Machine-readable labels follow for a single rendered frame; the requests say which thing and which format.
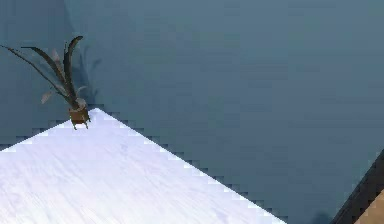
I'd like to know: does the dark house plant brown pot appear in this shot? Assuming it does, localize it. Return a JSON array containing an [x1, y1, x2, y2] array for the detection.
[[0, 35, 92, 131]]

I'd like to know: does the brown wooden furniture dark edge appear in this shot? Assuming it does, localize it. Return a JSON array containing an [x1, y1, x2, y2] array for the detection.
[[329, 148, 384, 224]]

